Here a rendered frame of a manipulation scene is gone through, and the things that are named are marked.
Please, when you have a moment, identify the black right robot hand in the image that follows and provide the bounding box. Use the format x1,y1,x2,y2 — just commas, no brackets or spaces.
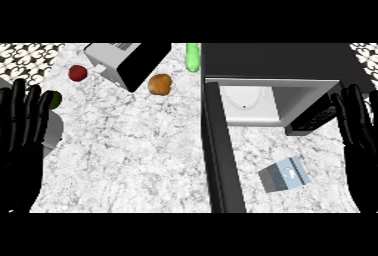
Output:
330,83,378,214

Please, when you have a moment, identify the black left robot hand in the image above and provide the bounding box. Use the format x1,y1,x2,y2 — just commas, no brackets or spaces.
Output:
0,78,64,214

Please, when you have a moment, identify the dark grey microwave door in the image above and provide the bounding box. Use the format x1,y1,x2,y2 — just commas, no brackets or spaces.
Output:
200,81,248,214

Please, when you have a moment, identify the dark grey microwave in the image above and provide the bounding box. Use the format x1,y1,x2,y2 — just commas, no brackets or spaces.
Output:
200,43,372,137

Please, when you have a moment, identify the dark green round fruit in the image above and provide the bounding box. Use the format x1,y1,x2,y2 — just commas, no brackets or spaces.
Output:
50,90,64,110

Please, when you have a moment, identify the red tomato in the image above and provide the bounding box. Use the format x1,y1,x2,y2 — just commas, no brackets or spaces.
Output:
67,64,90,83

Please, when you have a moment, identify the brown potato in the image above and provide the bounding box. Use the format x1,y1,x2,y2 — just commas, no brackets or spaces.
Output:
146,73,174,97

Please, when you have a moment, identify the white and black toaster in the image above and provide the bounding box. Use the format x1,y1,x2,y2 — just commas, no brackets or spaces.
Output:
81,43,174,94

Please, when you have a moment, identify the green cucumber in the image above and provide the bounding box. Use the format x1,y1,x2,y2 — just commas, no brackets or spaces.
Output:
185,43,203,73

